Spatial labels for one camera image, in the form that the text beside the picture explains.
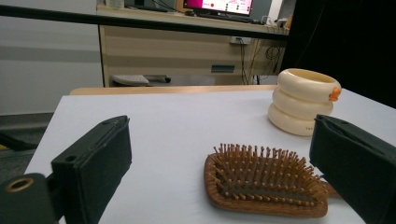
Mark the black keyboard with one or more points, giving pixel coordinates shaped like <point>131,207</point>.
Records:
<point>230,18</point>

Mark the black metal stand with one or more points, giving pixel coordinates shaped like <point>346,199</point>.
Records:
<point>15,141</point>

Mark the wooden paddle hairbrush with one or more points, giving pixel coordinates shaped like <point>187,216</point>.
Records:
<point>264,209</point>

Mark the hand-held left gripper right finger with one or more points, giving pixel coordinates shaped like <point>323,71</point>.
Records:
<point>358,161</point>

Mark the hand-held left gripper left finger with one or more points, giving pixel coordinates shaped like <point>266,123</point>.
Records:
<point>93,168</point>

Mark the light wooden desk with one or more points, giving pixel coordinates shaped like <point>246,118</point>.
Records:
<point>155,53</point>

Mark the white table sheet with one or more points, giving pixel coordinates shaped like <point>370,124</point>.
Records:
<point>171,130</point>

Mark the cream duck-shaped holder cup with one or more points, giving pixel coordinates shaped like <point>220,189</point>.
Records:
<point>299,105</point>

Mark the grey chair base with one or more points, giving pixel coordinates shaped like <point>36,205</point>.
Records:
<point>130,80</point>

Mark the computer monitor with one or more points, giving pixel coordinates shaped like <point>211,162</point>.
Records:
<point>224,6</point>

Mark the white power strip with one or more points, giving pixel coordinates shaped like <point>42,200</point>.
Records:
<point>240,40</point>

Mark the wooden table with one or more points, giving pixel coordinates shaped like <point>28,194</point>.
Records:
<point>171,89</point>

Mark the black curtain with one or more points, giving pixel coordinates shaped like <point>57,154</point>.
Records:
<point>351,46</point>

